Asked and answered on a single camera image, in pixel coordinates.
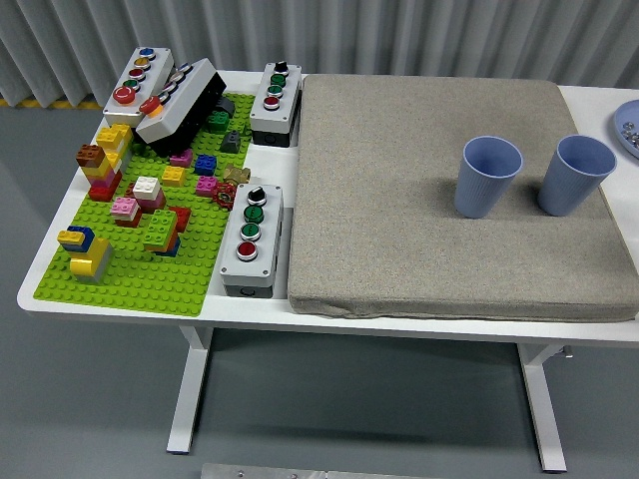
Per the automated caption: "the yellow toy brick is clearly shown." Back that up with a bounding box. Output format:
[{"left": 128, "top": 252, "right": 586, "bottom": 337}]
[{"left": 161, "top": 165, "right": 188, "bottom": 188}]

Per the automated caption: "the grey-brown cushion mat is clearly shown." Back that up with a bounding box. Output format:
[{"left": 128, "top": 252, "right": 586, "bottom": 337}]
[{"left": 287, "top": 73, "right": 639, "bottom": 323}]

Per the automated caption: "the grey pleated curtain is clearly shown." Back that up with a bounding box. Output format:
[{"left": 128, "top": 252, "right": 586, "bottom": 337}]
[{"left": 0, "top": 0, "right": 639, "bottom": 109}]

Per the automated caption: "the five-button grey control box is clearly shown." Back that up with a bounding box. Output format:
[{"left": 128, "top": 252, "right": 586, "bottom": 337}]
[{"left": 102, "top": 47, "right": 175, "bottom": 129}]

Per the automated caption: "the brass valve with red wheel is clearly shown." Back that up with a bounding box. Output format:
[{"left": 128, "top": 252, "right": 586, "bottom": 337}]
[{"left": 212, "top": 165, "right": 253, "bottom": 212}]

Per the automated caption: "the yellow white brick stack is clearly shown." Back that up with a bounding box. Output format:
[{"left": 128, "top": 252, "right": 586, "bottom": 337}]
[{"left": 96, "top": 123, "right": 135, "bottom": 169}]

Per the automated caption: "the yellow grey brick stack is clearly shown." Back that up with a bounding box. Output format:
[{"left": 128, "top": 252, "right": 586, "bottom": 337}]
[{"left": 68, "top": 237, "right": 114, "bottom": 285}]

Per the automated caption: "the four-button grey control box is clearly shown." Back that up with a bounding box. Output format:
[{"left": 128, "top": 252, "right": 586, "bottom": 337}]
[
  {"left": 248, "top": 61, "right": 304, "bottom": 150},
  {"left": 219, "top": 183, "right": 285, "bottom": 299}
]

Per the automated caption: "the yellow black floor tape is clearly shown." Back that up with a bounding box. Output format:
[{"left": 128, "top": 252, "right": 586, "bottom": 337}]
[{"left": 0, "top": 97, "right": 109, "bottom": 111}]

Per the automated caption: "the blue yellow brick stack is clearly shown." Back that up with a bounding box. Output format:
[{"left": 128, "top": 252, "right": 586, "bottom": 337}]
[{"left": 55, "top": 226, "right": 96, "bottom": 255}]

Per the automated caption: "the green brick stack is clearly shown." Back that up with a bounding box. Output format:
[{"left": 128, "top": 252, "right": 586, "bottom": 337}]
[{"left": 142, "top": 208, "right": 182, "bottom": 258}]

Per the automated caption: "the blue ribbed plastic cup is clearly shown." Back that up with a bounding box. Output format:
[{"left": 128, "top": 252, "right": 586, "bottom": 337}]
[
  {"left": 452, "top": 135, "right": 524, "bottom": 220},
  {"left": 536, "top": 134, "right": 618, "bottom": 218}
]

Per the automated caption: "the five-button box with black base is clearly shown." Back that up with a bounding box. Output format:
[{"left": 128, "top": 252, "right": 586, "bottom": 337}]
[{"left": 134, "top": 57, "right": 227, "bottom": 159}]

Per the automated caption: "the blue plate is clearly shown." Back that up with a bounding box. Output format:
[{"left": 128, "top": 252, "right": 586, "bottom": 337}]
[{"left": 612, "top": 99, "right": 639, "bottom": 160}]

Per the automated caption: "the brown yellow red brick tower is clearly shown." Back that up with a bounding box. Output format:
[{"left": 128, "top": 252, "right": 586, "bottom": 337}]
[{"left": 74, "top": 143, "right": 124, "bottom": 203}]

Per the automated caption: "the pink white red brick stack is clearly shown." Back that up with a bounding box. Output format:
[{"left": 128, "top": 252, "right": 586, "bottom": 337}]
[{"left": 109, "top": 196, "right": 144, "bottom": 230}]

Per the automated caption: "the green studded baseplate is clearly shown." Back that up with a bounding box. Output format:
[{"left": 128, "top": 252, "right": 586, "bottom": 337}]
[{"left": 32, "top": 92, "right": 257, "bottom": 318}]

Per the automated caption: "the red toy brick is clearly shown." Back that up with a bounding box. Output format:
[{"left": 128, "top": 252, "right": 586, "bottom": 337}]
[{"left": 169, "top": 206, "right": 193, "bottom": 234}]

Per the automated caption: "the white table leg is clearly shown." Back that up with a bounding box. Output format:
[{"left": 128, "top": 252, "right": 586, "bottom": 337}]
[
  {"left": 516, "top": 342, "right": 568, "bottom": 473},
  {"left": 166, "top": 326, "right": 216, "bottom": 455}
]

